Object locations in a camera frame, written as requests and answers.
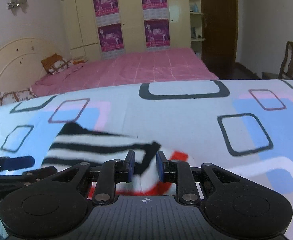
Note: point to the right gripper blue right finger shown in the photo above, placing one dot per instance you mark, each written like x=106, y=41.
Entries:
x=179, y=173

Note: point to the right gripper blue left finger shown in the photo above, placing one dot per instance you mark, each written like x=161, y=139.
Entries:
x=109, y=174

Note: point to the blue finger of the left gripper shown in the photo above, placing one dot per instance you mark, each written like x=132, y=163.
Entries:
x=17, y=163
x=30, y=176

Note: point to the striped white black red sweater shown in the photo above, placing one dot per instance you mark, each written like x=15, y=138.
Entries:
x=75, y=144

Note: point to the orange white near pillow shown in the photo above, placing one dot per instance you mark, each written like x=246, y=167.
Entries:
x=16, y=96

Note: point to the orange white pillow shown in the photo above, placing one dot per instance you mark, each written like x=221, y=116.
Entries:
x=55, y=64
x=16, y=96

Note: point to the patterned white blue bedsheet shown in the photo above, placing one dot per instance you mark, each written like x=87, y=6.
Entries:
x=244, y=126

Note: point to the cream curved headboard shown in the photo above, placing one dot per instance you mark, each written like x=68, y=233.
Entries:
x=20, y=62

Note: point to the pink bed cover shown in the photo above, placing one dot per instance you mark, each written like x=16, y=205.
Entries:
x=176, y=64

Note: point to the orange white far pillow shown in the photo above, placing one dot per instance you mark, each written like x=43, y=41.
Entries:
x=55, y=64

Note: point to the lower left purple poster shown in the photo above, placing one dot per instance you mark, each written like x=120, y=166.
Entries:
x=111, y=41

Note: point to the purple poster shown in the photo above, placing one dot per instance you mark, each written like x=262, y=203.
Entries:
x=106, y=12
x=111, y=41
x=157, y=34
x=155, y=9

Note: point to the lower right purple poster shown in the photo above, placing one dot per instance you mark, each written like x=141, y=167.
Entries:
x=157, y=34

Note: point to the cream built-in wardrobe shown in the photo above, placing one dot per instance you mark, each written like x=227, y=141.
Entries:
x=82, y=30

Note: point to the upper left purple poster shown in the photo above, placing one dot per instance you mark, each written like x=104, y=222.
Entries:
x=106, y=12

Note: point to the upper right purple poster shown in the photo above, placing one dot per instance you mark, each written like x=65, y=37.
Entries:
x=155, y=9

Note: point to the dark brown wooden door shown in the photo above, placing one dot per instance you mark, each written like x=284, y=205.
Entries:
x=220, y=30

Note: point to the cream corner shelf unit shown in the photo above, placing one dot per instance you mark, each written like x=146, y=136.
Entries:
x=196, y=22

